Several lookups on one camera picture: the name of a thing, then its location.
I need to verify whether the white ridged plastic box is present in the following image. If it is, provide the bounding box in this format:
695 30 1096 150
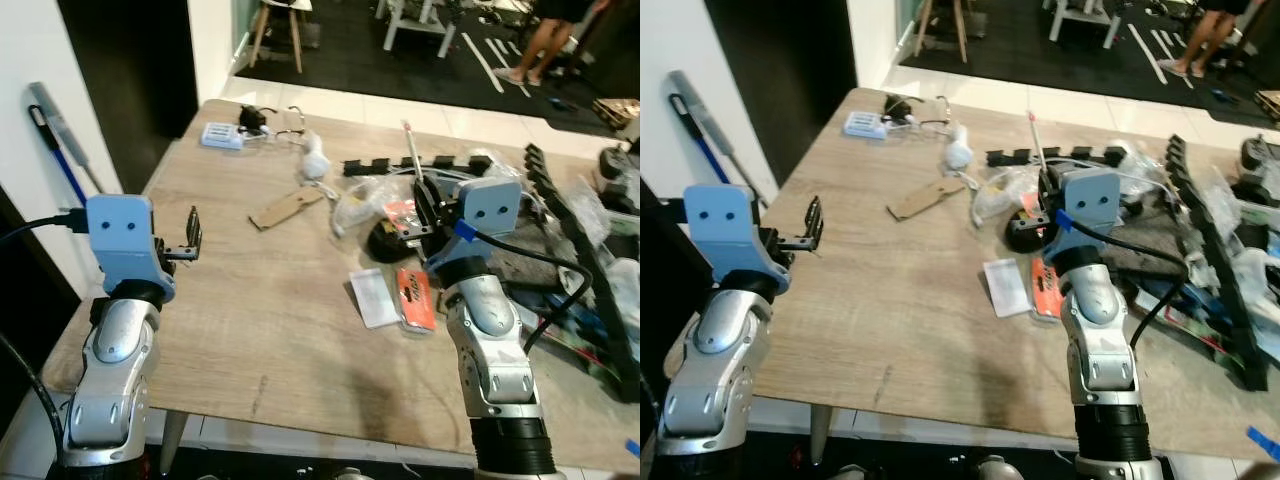
200 122 246 151
843 111 889 140

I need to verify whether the wooden legged chair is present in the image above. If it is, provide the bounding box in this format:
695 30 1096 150
915 0 971 63
247 0 321 73

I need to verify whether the long black toothed strip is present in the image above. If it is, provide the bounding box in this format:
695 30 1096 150
1165 133 1280 393
522 143 641 404

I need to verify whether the black round puck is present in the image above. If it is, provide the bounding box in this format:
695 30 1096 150
367 222 421 263
1005 212 1046 253

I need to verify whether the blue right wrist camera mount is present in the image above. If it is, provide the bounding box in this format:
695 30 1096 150
425 177 524 286
1040 167 1124 276

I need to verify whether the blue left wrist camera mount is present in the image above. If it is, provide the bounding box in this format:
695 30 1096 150
682 183 779 293
84 194 179 303

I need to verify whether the white paper card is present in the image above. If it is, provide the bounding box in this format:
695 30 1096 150
983 258 1034 319
349 268 403 330

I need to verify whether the brown cardboard piece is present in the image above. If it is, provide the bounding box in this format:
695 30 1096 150
887 178 966 222
248 187 326 232

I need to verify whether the white plug adapter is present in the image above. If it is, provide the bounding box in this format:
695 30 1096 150
945 122 974 171
300 133 331 181

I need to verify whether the short black toothed strip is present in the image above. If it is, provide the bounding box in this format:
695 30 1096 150
343 153 494 179
985 145 1136 169

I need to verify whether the person with bare legs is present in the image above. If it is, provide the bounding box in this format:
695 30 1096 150
1160 0 1251 79
495 0 616 89

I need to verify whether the tapered table leg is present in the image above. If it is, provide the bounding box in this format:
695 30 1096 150
158 408 189 476
808 403 833 466

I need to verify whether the dark grey foam pad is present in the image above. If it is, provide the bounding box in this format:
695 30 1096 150
478 215 601 301
1110 205 1216 286

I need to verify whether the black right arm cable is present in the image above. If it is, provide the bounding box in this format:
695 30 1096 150
1070 222 1193 346
465 228 593 353

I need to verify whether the orange flat packet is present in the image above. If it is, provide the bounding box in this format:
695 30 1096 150
395 267 438 334
1030 258 1064 321

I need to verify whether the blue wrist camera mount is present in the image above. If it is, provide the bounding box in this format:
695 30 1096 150
84 194 179 303
425 177 524 286
682 183 779 293
1040 167 1124 276

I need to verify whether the white frame stool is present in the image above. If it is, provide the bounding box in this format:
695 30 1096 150
380 0 461 59
1045 0 1121 49

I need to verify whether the clear plastic bag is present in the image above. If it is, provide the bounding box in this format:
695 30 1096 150
330 175 421 238
972 165 1046 226

